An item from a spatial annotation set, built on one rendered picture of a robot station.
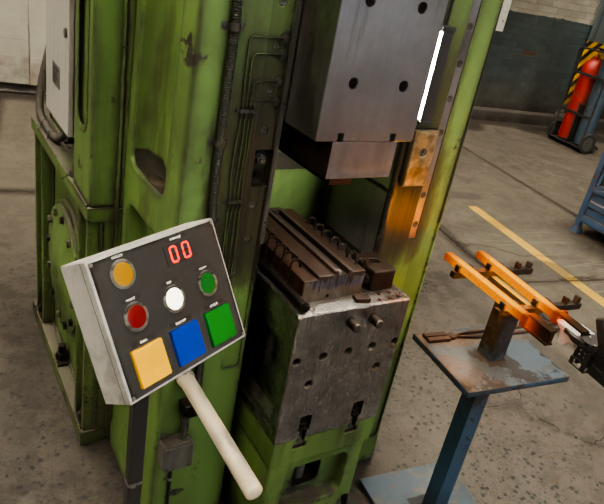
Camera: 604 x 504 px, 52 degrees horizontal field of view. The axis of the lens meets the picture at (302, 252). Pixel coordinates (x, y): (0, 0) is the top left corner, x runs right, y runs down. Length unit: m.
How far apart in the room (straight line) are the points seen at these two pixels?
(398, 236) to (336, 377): 0.48
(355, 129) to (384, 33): 0.23
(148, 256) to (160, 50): 0.72
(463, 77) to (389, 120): 0.40
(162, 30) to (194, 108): 0.38
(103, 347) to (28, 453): 1.34
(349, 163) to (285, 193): 0.58
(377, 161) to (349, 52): 0.30
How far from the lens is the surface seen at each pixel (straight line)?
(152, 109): 1.84
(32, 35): 6.68
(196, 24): 1.45
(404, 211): 1.95
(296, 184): 2.11
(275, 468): 1.99
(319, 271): 1.70
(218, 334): 1.36
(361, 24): 1.46
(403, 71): 1.57
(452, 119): 1.95
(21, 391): 2.78
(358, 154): 1.56
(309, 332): 1.67
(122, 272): 1.22
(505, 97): 9.49
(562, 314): 1.85
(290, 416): 1.85
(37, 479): 2.44
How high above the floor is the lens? 1.77
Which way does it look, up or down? 26 degrees down
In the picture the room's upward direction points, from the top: 11 degrees clockwise
